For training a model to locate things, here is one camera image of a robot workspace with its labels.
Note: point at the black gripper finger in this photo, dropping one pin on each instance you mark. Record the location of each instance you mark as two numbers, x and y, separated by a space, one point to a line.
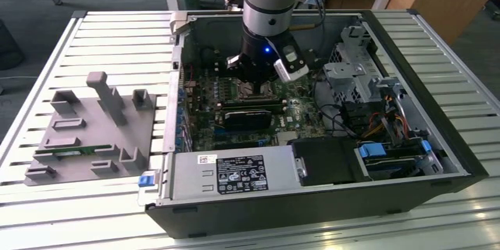
261 89

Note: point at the CPU socket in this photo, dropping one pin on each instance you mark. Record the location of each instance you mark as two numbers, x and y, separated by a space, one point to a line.
236 97

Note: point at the black graphics card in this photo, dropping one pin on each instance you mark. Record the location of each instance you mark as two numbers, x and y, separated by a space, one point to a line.
245 119

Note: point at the green motherboard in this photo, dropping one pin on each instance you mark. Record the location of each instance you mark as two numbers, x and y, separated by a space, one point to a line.
300 115

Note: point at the silver chipset heatsink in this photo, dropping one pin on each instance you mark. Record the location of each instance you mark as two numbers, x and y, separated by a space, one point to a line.
285 137

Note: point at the metal drive cage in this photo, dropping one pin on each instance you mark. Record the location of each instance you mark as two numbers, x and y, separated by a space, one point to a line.
353 70

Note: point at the black plastic shroud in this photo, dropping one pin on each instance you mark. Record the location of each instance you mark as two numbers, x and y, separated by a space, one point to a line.
328 159

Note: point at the blue disk carrier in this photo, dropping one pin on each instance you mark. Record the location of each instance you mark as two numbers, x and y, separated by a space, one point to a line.
371 150

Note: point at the silver power supply unit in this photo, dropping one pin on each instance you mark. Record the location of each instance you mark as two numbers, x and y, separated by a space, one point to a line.
187 179

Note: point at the blue plastic latch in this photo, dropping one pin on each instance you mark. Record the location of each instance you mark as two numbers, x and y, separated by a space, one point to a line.
145 181

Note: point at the black PC case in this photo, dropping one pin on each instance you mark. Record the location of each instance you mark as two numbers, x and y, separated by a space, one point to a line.
273 217

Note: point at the grey parts rack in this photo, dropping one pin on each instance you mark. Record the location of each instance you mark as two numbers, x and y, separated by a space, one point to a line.
93 133

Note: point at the green RAM stick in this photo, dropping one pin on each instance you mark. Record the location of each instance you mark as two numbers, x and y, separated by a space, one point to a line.
89 148

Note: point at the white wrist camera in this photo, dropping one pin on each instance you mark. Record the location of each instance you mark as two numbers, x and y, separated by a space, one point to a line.
291 65

